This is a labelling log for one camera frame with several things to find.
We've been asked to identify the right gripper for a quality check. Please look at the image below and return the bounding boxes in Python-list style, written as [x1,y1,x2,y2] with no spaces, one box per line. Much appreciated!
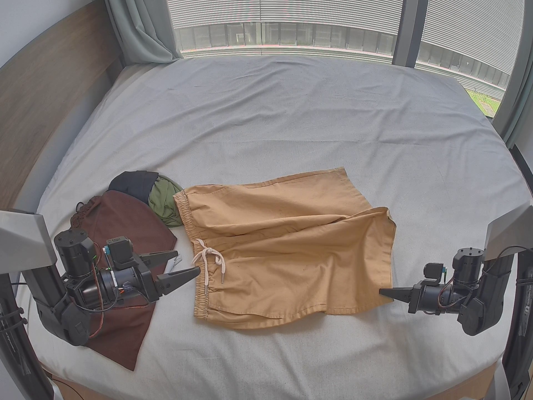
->
[378,282,443,315]

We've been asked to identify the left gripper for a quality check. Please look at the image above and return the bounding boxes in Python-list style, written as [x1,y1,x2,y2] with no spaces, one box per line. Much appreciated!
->
[98,249,201,307]

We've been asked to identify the tan shorts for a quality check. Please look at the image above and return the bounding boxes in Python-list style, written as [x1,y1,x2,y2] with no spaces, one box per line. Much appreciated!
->
[173,166,395,330]

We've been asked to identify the brown garment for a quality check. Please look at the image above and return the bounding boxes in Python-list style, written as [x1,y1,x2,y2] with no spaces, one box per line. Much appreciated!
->
[70,192,179,372]

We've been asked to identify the green garment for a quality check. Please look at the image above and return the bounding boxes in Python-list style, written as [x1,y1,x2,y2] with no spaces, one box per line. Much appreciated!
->
[148,175,185,227]

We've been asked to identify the black garment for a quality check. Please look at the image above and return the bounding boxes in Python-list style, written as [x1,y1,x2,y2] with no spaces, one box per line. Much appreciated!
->
[108,170,161,205]

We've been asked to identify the grey-green curtain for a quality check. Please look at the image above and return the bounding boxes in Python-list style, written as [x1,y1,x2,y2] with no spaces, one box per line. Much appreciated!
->
[102,0,184,65]

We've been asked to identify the window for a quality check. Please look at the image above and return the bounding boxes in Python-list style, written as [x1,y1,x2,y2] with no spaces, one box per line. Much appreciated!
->
[160,0,533,149]

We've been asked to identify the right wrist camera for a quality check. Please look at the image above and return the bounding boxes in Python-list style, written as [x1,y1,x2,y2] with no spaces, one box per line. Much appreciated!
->
[423,262,446,287]

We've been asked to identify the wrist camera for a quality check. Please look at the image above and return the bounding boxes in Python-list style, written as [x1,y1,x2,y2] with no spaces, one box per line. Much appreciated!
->
[423,262,446,287]
[103,236,135,268]

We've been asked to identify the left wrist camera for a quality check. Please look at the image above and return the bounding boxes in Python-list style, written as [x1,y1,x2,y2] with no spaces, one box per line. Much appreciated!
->
[103,236,135,268]

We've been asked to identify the black cable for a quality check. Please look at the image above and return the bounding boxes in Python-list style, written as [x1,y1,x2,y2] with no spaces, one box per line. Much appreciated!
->
[42,371,86,400]

